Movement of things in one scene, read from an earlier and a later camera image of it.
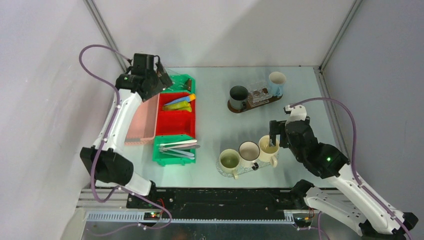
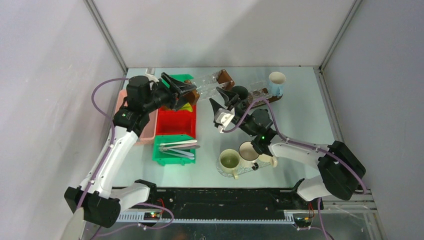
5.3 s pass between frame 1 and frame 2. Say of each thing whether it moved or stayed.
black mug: stayed
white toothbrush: stayed
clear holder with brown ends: moved
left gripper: moved
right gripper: moved
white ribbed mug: stayed
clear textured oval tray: stayed
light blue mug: stayed
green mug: stayed
